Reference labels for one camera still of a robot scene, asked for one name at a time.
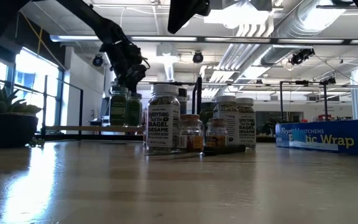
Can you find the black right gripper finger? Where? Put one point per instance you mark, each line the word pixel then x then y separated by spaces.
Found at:
pixel 182 12

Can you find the green lid herb jar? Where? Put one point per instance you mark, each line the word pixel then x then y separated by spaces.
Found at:
pixel 118 107
pixel 134 110

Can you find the white lid seasoning jar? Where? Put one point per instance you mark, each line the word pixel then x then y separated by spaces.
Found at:
pixel 227 124
pixel 247 124
pixel 163 124

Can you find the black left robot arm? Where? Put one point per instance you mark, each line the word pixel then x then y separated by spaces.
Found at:
pixel 104 28

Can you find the long ceiling light bar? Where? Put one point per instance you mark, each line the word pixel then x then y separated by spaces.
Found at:
pixel 166 39

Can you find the small brown lid glass jar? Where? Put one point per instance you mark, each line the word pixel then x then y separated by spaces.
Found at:
pixel 191 137
pixel 215 133

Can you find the small green succulent sprig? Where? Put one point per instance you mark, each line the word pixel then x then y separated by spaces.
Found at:
pixel 36 142

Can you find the succulent plant in black pot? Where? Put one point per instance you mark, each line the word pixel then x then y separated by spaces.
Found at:
pixel 8 130

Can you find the blue plastic wrap box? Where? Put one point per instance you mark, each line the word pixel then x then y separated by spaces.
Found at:
pixel 322 140

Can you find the wooden shelf with black frame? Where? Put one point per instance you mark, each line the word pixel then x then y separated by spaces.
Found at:
pixel 73 128

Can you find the silver ventilation duct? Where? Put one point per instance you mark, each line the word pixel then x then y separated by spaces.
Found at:
pixel 291 25

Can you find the black metal stand frame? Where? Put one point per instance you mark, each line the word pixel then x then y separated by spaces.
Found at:
pixel 281 102

